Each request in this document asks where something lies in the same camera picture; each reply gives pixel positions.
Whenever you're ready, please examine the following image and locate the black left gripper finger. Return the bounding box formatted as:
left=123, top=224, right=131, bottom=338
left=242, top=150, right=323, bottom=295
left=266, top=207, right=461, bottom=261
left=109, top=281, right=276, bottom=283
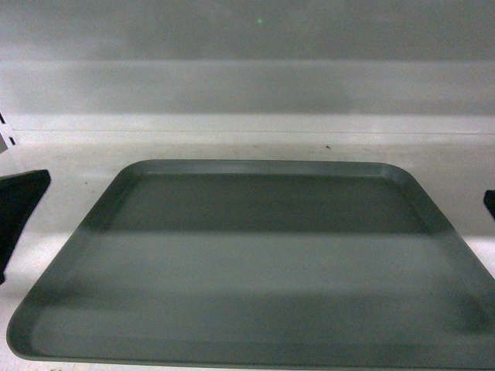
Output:
left=1, top=169, right=50, bottom=284

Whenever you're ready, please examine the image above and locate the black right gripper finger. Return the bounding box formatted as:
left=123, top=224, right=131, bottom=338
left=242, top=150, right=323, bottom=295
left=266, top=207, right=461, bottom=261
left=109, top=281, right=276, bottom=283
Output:
left=483, top=189, right=495, bottom=216

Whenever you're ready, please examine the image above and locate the grey rectangular serving tray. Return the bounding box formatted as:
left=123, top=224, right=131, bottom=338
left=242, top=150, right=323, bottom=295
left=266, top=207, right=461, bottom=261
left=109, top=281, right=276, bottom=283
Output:
left=7, top=160, right=494, bottom=370

